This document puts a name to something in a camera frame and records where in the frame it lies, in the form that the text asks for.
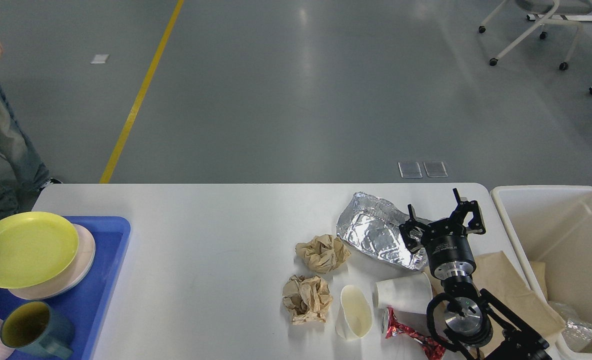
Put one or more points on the red foil wrapper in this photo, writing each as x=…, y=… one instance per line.
x=391, y=327

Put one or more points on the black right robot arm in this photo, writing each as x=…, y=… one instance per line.
x=461, y=317

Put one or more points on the crumpled brown paper lower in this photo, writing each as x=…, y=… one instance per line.
x=307, y=299

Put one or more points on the white pink plate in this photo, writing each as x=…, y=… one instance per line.
x=70, y=277

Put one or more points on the crumpled aluminium foil tray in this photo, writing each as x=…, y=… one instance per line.
x=371, y=225

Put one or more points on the crumpled brown paper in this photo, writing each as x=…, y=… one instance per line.
x=324, y=253
x=307, y=299

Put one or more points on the cream paper cup open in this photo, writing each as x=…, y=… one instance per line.
x=354, y=318

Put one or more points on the brown paper in bin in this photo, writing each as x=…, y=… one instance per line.
x=539, y=271

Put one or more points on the foil scrap in bin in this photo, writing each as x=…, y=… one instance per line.
x=577, y=332

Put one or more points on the white paper on floor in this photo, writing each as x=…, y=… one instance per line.
x=99, y=59

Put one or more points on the right floor socket plate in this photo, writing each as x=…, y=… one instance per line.
x=435, y=169

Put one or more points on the left floor socket plate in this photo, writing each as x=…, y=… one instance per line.
x=410, y=170

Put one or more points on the floor socket plate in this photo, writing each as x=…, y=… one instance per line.
x=410, y=170
x=435, y=169

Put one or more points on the teal mug yellow inside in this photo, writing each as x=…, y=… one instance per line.
x=38, y=329

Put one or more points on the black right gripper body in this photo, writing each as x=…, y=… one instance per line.
x=448, y=249

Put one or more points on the crumpled brown paper upper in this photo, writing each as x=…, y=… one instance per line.
x=324, y=253

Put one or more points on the white rolling chair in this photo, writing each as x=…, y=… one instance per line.
x=567, y=13

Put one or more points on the white waste bin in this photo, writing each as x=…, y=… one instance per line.
x=553, y=224

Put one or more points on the blue plastic tray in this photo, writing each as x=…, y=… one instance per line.
x=87, y=303

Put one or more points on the white paper cup lying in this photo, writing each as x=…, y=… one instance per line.
x=410, y=294

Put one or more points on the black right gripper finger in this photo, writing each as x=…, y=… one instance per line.
x=412, y=231
x=468, y=215

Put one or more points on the brown paper bag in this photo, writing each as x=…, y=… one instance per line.
x=496, y=274

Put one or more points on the yellow plastic plate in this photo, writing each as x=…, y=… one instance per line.
x=35, y=247

